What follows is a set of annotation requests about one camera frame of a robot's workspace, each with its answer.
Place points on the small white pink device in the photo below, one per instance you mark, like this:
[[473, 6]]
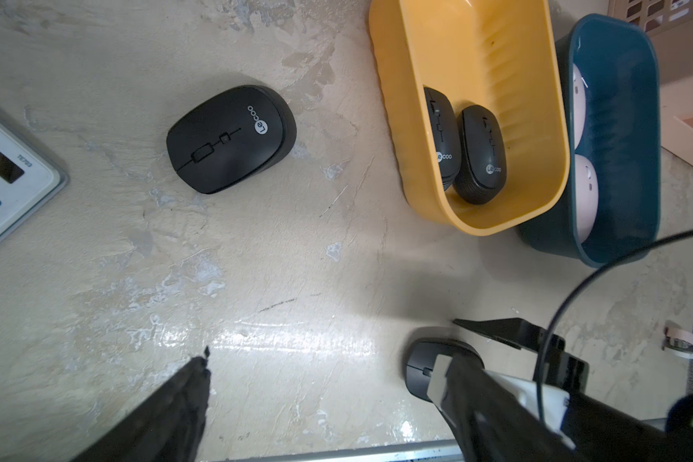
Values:
[[678, 342]]

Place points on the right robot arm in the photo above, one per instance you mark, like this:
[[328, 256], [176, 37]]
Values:
[[602, 433]]

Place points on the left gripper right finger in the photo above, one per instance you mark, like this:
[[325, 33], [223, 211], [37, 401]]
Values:
[[494, 417]]

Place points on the pink mouse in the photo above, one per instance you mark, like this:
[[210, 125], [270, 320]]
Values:
[[586, 196], [579, 105]]

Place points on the yellow plastic storage box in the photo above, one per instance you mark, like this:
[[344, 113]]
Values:
[[496, 54]]

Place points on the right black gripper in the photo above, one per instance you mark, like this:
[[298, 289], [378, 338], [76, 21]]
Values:
[[562, 370]]

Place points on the teal plastic storage box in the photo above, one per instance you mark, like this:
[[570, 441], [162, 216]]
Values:
[[621, 139]]

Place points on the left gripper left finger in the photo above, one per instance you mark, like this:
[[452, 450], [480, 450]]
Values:
[[167, 426]]

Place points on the black mouse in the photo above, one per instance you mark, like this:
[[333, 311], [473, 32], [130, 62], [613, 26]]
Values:
[[445, 134], [483, 170], [420, 358], [230, 137]]

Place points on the pink desktop file organizer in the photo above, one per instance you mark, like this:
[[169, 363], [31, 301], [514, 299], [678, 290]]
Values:
[[669, 26]]

